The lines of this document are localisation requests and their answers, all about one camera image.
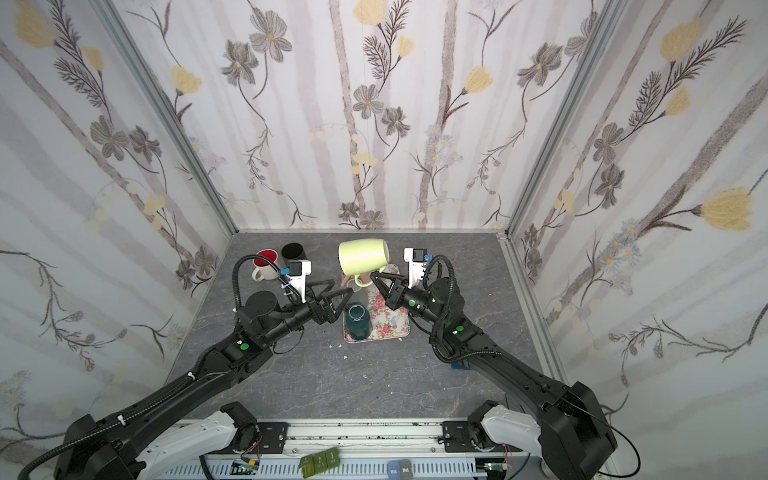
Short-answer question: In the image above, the dark green mug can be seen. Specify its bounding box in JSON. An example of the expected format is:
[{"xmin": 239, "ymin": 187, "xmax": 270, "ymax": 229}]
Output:
[{"xmin": 345, "ymin": 304, "xmax": 372, "ymax": 341}]

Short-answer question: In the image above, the light green mug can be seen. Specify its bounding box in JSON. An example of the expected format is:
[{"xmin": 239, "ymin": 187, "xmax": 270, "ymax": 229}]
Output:
[{"xmin": 338, "ymin": 238, "xmax": 389, "ymax": 288}]

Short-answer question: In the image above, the black mug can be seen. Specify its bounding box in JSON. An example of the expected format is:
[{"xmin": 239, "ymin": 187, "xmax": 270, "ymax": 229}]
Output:
[{"xmin": 280, "ymin": 242, "xmax": 307, "ymax": 262}]

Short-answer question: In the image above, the white mug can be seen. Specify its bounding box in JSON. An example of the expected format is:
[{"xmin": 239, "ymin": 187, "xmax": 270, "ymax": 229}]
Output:
[{"xmin": 251, "ymin": 249, "xmax": 283, "ymax": 282}]

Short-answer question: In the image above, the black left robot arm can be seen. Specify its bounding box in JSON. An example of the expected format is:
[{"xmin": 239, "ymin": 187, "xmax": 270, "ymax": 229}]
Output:
[{"xmin": 18, "ymin": 256, "xmax": 353, "ymax": 479}]

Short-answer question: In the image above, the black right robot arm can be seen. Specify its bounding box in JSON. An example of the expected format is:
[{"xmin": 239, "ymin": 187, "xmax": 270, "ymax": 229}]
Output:
[{"xmin": 370, "ymin": 255, "xmax": 624, "ymax": 479}]

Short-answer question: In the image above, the pink mug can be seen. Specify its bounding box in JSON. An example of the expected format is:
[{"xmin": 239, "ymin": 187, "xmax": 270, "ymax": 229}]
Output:
[{"xmin": 341, "ymin": 275, "xmax": 360, "ymax": 291}]

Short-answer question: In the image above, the grey mug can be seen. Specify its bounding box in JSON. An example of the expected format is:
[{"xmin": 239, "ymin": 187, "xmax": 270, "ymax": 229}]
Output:
[{"xmin": 347, "ymin": 288, "xmax": 370, "ymax": 309}]

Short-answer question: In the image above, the floral serving tray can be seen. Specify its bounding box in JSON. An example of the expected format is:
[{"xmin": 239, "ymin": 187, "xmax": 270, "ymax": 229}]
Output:
[{"xmin": 342, "ymin": 284, "xmax": 411, "ymax": 344}]

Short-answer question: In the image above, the green circuit board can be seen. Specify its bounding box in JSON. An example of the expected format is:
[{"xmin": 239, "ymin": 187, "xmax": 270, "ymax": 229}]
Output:
[{"xmin": 299, "ymin": 447, "xmax": 341, "ymax": 479}]

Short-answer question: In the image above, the blue grey connector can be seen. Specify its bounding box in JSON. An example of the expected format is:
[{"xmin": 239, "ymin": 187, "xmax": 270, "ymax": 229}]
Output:
[{"xmin": 386, "ymin": 459, "xmax": 414, "ymax": 480}]

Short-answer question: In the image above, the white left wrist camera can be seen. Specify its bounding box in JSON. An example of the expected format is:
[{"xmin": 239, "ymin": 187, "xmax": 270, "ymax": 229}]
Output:
[{"xmin": 280, "ymin": 259, "xmax": 312, "ymax": 304}]

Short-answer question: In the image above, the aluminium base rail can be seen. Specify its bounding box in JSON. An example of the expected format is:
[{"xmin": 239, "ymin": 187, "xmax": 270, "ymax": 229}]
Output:
[{"xmin": 139, "ymin": 413, "xmax": 558, "ymax": 479}]

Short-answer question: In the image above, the black corrugated cable conduit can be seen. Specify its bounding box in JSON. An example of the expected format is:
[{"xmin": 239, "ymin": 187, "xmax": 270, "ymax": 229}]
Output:
[{"xmin": 17, "ymin": 374, "xmax": 199, "ymax": 480}]

